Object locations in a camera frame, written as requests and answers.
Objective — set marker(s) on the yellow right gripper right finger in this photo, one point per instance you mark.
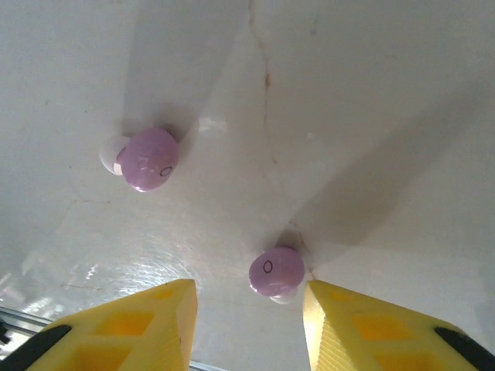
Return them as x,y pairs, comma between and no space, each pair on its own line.
386,336

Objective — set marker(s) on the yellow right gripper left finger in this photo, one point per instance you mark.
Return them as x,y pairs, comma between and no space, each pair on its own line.
116,328

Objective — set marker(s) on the pink oval case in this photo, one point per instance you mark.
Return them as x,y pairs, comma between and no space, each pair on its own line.
149,162

